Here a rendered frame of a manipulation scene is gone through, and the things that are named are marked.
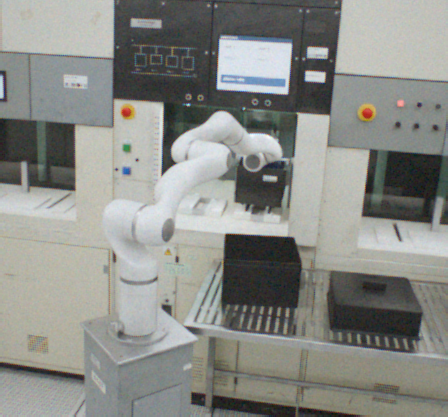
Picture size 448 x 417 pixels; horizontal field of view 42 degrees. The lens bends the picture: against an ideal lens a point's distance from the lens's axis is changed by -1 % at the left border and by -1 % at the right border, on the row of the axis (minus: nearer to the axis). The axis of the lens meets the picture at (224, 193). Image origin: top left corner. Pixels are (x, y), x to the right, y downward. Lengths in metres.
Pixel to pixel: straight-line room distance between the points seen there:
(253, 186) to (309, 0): 0.84
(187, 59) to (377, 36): 0.73
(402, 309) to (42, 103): 1.64
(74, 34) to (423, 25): 1.36
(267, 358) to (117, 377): 1.04
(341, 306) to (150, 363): 0.64
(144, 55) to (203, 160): 0.65
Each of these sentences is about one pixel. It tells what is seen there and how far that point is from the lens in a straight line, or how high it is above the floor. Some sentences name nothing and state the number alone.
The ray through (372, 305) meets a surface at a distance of 1.99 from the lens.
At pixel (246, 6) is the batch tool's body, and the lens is 2.32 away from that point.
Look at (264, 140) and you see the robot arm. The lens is 2.31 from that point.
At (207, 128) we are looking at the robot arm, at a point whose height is 1.36.
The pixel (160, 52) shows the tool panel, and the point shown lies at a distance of 2.38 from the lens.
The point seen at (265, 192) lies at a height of 1.00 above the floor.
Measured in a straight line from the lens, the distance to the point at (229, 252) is 2.31.
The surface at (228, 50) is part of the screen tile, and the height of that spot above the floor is 1.62.
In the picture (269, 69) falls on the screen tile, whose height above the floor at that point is 1.56.
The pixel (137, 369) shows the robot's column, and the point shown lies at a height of 0.71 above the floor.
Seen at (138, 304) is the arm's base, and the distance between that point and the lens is 1.82.
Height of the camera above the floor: 1.71
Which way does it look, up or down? 16 degrees down
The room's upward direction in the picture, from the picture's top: 3 degrees clockwise
